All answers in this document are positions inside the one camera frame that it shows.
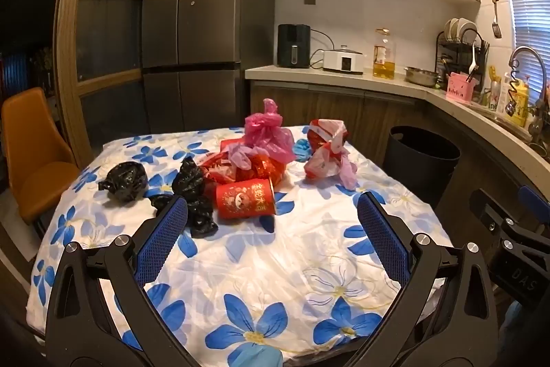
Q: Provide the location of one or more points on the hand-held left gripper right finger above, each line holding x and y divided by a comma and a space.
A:
382, 238

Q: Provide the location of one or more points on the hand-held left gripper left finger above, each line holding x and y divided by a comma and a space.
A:
161, 238

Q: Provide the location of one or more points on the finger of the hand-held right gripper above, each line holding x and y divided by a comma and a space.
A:
487, 208
535, 201

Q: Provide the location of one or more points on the long black plastic bag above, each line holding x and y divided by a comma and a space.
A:
191, 182

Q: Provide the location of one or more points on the small knotted black plastic bag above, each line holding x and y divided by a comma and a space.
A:
124, 182

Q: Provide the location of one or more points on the black trash bin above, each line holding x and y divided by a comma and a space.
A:
421, 160

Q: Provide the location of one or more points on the red snack packaging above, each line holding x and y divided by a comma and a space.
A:
219, 169

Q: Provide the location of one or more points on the red paper cup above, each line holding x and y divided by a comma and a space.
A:
245, 199

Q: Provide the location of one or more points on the red and white plastic bag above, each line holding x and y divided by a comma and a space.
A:
326, 152

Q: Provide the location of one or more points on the bright pink plastic bag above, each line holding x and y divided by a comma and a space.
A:
268, 130

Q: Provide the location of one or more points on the person's right hand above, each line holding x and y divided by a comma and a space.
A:
513, 315

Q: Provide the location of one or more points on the yellow dish soap bottle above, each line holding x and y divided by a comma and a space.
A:
520, 104

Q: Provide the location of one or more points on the blue floral tablecloth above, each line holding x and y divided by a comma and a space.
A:
258, 264

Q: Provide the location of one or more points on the green and white can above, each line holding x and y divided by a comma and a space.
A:
494, 96

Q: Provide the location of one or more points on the pink utensil holder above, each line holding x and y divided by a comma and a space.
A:
459, 89

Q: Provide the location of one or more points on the metal bowl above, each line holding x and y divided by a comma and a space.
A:
421, 75

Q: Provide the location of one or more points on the white plastic spoon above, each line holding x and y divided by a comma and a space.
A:
472, 57

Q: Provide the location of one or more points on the metal faucet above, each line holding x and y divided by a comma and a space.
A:
522, 48

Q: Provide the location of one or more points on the black dish rack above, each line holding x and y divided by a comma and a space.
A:
459, 49

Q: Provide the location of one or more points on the orange chair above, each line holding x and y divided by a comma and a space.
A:
30, 143

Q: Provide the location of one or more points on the kitchen counter with wooden cabinets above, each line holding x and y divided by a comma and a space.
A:
326, 75

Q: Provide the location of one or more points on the window blinds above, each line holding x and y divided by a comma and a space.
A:
528, 23

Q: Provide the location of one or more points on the cooking oil bottle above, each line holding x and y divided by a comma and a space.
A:
383, 57

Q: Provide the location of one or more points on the white plate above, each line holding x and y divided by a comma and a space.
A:
467, 25
450, 29

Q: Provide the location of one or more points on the white electric cooker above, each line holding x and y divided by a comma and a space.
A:
343, 59

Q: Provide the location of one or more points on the hanging metal spatula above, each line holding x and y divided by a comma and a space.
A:
495, 16

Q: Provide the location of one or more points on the black air fryer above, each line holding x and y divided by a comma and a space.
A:
293, 45

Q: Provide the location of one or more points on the wooden framed glass door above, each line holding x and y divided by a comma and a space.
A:
107, 31

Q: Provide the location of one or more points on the dark grey refrigerator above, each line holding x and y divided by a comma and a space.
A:
206, 27

